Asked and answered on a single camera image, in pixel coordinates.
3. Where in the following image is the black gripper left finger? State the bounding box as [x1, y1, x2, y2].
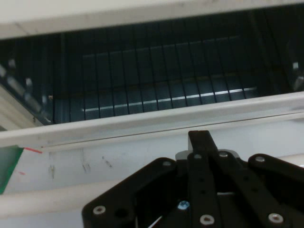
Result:
[81, 130, 219, 228]

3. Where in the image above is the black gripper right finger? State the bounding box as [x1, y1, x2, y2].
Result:
[199, 130, 304, 228]

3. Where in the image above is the cream toaster oven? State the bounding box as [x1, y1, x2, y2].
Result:
[0, 0, 304, 153]

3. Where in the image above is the green foam mat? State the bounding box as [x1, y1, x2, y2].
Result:
[0, 145, 24, 195]

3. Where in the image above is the wire oven rack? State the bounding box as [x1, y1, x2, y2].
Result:
[51, 35, 262, 121]

